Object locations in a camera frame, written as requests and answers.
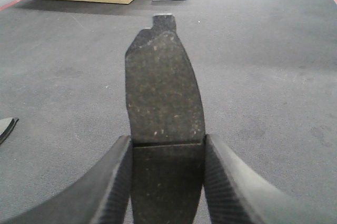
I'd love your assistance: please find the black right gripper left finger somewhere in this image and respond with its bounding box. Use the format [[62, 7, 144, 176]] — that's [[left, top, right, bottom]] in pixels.
[[6, 135, 132, 223]]

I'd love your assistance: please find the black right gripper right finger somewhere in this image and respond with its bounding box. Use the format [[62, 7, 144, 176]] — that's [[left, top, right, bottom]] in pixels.
[[204, 134, 336, 223]]

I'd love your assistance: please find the grey brake pad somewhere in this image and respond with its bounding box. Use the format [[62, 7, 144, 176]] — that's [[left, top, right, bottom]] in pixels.
[[0, 117, 19, 144], [125, 14, 205, 223]]

